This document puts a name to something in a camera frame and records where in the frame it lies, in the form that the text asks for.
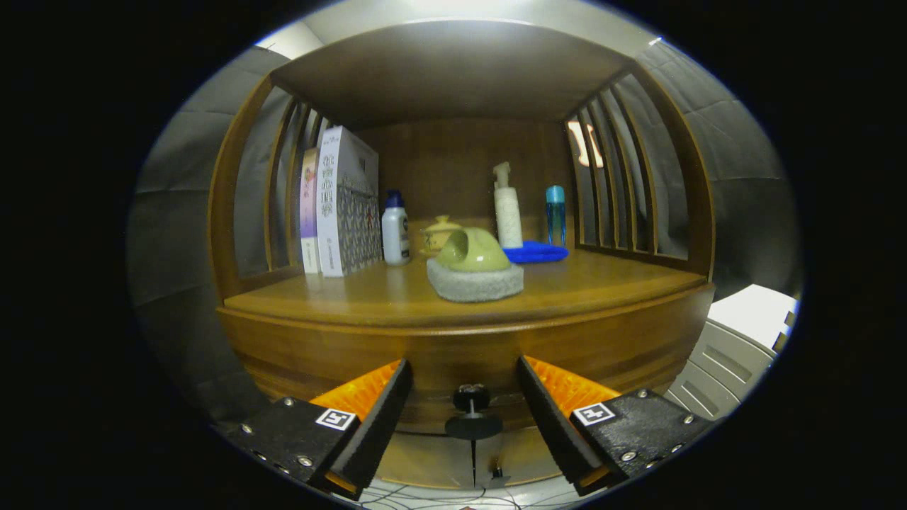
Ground thin purple book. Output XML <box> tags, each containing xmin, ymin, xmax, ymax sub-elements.
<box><xmin>298</xmin><ymin>147</ymin><xmax>322</xmax><ymax>275</ymax></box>

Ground yellow lidded teacup with saucer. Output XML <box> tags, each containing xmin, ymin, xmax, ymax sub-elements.
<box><xmin>419</xmin><ymin>215</ymin><xmax>465</xmax><ymax>257</ymax></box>

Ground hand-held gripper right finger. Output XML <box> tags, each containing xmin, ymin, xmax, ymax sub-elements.
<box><xmin>517</xmin><ymin>354</ymin><xmax>713</xmax><ymax>497</ymax></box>

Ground folded blue cloth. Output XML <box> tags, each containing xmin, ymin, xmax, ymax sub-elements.
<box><xmin>503</xmin><ymin>240</ymin><xmax>570</xmax><ymax>264</ymax></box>

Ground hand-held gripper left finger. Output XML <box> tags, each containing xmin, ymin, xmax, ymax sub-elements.
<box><xmin>225</xmin><ymin>358</ymin><xmax>414</xmax><ymax>501</ymax></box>

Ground white bottle with blue cap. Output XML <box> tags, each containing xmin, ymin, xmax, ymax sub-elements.
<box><xmin>381</xmin><ymin>189</ymin><xmax>411</xmax><ymax>266</ymax></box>

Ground wooden cabinet door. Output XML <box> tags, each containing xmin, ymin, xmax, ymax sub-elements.
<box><xmin>475</xmin><ymin>425</ymin><xmax>568</xmax><ymax>487</ymax></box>
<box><xmin>376</xmin><ymin>429</ymin><xmax>474</xmax><ymax>489</ymax></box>

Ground clear blue bottle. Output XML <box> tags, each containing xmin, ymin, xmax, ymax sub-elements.
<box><xmin>545</xmin><ymin>186</ymin><xmax>567</xmax><ymax>247</ymax></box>

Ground green scrubber with grey sponge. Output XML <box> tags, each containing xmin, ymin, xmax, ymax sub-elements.
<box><xmin>426</xmin><ymin>227</ymin><xmax>525</xmax><ymax>304</ymax></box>

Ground white plastic storage unit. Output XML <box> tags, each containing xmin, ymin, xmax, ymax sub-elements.
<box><xmin>666</xmin><ymin>283</ymin><xmax>800</xmax><ymax>422</ymax></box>

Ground wooden countertop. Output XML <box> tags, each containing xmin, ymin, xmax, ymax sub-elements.
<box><xmin>223</xmin><ymin>248</ymin><xmax>709</xmax><ymax>330</ymax></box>

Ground white pump bottle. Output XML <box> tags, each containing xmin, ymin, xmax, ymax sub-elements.
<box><xmin>492</xmin><ymin>161</ymin><xmax>524</xmax><ymax>249</ymax></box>

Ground black floor cables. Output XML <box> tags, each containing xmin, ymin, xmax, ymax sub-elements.
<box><xmin>358</xmin><ymin>478</ymin><xmax>553</xmax><ymax>510</ymax></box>

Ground thick white patterned book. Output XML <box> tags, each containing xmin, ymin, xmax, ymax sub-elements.
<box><xmin>315</xmin><ymin>125</ymin><xmax>383</xmax><ymax>278</ymax></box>

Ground brown wooden cabinet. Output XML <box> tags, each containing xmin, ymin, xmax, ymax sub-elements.
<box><xmin>207</xmin><ymin>20</ymin><xmax>716</xmax><ymax>491</ymax></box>

